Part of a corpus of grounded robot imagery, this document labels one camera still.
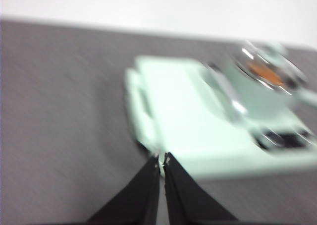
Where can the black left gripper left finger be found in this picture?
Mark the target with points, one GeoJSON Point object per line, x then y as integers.
{"type": "Point", "coordinates": [136, 200]}

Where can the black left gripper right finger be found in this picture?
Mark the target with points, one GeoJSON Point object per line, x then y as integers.
{"type": "Point", "coordinates": [190, 200]}

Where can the green breakfast machine base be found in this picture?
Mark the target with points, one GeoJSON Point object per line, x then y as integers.
{"type": "Point", "coordinates": [223, 160]}

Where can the silver control knob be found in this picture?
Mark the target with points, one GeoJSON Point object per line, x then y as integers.
{"type": "Point", "coordinates": [272, 139]}
{"type": "Point", "coordinates": [305, 135]}

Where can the green hinged griddle cover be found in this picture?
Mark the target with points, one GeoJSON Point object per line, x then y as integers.
{"type": "Point", "coordinates": [178, 98]}

